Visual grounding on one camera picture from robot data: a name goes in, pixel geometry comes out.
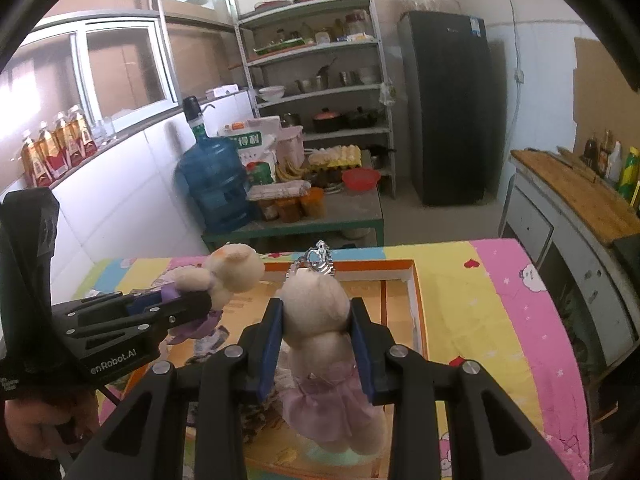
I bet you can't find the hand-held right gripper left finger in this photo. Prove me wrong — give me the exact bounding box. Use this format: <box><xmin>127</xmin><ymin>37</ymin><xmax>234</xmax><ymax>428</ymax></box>
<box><xmin>62</xmin><ymin>297</ymin><xmax>286</xmax><ymax>480</ymax></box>

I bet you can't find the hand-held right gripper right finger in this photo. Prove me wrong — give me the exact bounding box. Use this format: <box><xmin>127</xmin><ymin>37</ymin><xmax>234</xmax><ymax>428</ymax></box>
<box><xmin>348</xmin><ymin>297</ymin><xmax>576</xmax><ymax>480</ymax></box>

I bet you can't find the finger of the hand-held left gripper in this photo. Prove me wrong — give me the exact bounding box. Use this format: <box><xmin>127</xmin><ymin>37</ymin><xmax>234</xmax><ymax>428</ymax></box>
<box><xmin>67</xmin><ymin>291</ymin><xmax>213</xmax><ymax>350</ymax></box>
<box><xmin>52</xmin><ymin>286</ymin><xmax>177</xmax><ymax>321</ymax></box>

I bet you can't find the teddy bear purple dress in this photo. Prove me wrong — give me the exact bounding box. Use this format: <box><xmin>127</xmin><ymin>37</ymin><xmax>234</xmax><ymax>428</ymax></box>
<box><xmin>167</xmin><ymin>242</ymin><xmax>266</xmax><ymax>346</ymax></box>

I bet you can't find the teddy bear pink dress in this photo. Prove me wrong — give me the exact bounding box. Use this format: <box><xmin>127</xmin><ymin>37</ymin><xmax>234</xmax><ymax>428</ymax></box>
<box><xmin>277</xmin><ymin>240</ymin><xmax>386</xmax><ymax>456</ymax></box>

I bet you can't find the gold cardboard box orange rim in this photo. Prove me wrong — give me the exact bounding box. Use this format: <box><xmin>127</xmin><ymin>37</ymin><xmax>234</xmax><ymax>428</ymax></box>
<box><xmin>120</xmin><ymin>258</ymin><xmax>441</xmax><ymax>480</ymax></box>

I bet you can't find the person's left hand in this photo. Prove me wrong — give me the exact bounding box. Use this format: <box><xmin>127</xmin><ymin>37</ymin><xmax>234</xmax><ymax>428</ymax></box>
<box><xmin>5</xmin><ymin>391</ymin><xmax>99</xmax><ymax>461</ymax></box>

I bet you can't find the blue water jug with pump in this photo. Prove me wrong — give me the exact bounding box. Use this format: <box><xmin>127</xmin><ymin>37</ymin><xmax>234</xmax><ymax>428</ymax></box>
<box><xmin>175</xmin><ymin>96</ymin><xmax>253</xmax><ymax>235</ymax></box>

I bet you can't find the low grey table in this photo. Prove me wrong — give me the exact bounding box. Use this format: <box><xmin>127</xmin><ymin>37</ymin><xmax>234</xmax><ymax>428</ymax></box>
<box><xmin>201</xmin><ymin>150</ymin><xmax>386</xmax><ymax>248</ymax></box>

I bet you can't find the colourful cartoon printed blanket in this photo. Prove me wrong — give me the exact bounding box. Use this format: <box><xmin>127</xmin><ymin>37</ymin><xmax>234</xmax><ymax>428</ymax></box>
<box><xmin>82</xmin><ymin>238</ymin><xmax>591</xmax><ymax>480</ymax></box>

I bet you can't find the bunch of bananas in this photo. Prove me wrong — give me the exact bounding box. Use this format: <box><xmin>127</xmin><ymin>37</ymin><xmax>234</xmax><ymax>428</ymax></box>
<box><xmin>275</xmin><ymin>157</ymin><xmax>311</xmax><ymax>183</ymax></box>

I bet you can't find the clear drinking glass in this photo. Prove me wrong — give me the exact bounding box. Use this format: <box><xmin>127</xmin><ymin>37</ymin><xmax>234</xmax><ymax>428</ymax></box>
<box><xmin>90</xmin><ymin>117</ymin><xmax>116</xmax><ymax>143</ymax></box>

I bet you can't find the white flour sack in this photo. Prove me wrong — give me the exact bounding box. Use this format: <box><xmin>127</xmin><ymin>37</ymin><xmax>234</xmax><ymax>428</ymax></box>
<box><xmin>218</xmin><ymin>116</ymin><xmax>281</xmax><ymax>186</ymax></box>

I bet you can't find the red plastic bowl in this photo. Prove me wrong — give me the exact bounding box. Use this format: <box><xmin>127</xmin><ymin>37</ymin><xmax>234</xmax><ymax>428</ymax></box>
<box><xmin>341</xmin><ymin>167</ymin><xmax>381</xmax><ymax>192</ymax></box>

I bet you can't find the pink plastic bag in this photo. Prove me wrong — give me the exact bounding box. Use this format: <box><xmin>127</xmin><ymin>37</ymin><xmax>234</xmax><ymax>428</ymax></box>
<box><xmin>276</xmin><ymin>125</ymin><xmax>305</xmax><ymax>167</ymax></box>

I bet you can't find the egg tray with eggs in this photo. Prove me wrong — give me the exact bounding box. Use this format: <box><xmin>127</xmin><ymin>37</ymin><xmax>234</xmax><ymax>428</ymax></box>
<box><xmin>306</xmin><ymin>144</ymin><xmax>363</xmax><ymax>170</ymax></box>

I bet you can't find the grey kitchen cabinet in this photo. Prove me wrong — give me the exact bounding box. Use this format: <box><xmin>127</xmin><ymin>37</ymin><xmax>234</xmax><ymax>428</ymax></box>
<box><xmin>500</xmin><ymin>152</ymin><xmax>640</xmax><ymax>411</ymax></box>

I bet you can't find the black pot red lid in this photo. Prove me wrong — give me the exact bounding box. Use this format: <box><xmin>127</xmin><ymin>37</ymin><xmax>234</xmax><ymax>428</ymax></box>
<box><xmin>312</xmin><ymin>107</ymin><xmax>345</xmax><ymax>133</ymax></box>

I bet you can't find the black wok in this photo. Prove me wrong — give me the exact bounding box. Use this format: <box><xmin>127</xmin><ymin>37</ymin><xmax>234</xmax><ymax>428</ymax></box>
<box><xmin>345</xmin><ymin>106</ymin><xmax>383</xmax><ymax>128</ymax></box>

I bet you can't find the black refrigerator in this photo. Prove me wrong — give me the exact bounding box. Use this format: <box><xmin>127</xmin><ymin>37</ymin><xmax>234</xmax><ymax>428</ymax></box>
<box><xmin>398</xmin><ymin>10</ymin><xmax>492</xmax><ymax>207</ymax></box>

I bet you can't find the wooden cutting board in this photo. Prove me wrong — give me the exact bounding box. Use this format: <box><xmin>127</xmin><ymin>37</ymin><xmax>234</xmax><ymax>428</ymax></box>
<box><xmin>511</xmin><ymin>149</ymin><xmax>640</xmax><ymax>247</ymax></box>

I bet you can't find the black induction cooker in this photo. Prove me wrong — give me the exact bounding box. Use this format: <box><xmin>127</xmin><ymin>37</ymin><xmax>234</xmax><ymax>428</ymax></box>
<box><xmin>612</xmin><ymin>235</ymin><xmax>640</xmax><ymax>271</ymax></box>

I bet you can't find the kitchen knife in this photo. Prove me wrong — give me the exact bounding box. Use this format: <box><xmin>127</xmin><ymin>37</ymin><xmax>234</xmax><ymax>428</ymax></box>
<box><xmin>556</xmin><ymin>146</ymin><xmax>601</xmax><ymax>181</ymax></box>

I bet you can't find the grey metal shelf rack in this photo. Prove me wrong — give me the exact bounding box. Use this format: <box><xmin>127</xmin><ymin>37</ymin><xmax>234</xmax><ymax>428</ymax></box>
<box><xmin>234</xmin><ymin>0</ymin><xmax>398</xmax><ymax>198</ymax></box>

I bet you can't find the white plastic bottle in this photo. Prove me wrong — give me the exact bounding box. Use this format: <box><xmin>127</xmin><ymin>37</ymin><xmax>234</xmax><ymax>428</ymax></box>
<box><xmin>605</xmin><ymin>141</ymin><xmax>623</xmax><ymax>183</ymax></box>

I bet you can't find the green yellow bottle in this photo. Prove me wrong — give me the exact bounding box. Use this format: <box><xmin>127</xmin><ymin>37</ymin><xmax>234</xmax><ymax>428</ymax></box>
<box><xmin>617</xmin><ymin>146</ymin><xmax>640</xmax><ymax>198</ymax></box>

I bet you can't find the white frame sliding window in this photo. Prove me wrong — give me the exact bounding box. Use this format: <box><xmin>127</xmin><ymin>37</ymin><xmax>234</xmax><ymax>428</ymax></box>
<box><xmin>0</xmin><ymin>15</ymin><xmax>181</xmax><ymax>171</ymax></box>

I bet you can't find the cardboard wall panel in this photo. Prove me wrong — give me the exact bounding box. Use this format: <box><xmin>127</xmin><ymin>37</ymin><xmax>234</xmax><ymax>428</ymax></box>
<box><xmin>572</xmin><ymin>37</ymin><xmax>640</xmax><ymax>151</ymax></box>

